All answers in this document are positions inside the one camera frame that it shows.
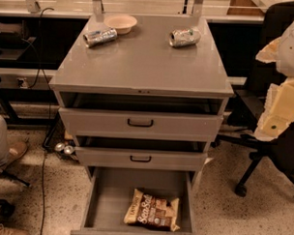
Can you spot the brown sea salt chip bag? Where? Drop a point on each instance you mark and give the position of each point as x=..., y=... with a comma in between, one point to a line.
x=153, y=212

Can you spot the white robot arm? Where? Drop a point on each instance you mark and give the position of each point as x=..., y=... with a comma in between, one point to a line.
x=278, y=112

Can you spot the grey drawer cabinet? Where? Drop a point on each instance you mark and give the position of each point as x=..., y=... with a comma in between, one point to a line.
x=141, y=72

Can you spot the grey top drawer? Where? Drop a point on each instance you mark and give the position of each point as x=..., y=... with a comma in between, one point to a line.
x=135, y=124

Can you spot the grey middle drawer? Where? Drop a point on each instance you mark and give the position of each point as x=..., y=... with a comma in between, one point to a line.
x=131, y=158

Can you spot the grey open bottom drawer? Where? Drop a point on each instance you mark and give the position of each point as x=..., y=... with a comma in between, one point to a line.
x=111, y=197

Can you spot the crushed silver can right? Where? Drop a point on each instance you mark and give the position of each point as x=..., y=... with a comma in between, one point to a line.
x=181, y=38

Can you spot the crushed silver can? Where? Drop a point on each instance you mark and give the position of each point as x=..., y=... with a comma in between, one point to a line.
x=181, y=38
x=100, y=37

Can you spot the silver cans on floor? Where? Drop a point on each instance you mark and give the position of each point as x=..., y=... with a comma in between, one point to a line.
x=65, y=149

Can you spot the crushed silver can left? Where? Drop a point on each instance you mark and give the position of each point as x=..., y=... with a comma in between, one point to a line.
x=100, y=37

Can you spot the beige paper bowl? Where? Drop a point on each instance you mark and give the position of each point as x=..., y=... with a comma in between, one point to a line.
x=123, y=24

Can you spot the black office chair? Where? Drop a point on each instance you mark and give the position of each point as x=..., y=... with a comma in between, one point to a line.
x=250, y=99

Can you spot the person leg with shoe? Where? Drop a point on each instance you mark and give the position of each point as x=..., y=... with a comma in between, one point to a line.
x=9, y=154

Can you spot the brown shoe lower left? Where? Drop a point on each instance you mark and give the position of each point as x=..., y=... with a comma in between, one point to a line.
x=7, y=231

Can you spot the wall power outlet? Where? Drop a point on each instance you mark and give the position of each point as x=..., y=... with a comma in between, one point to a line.
x=22, y=83

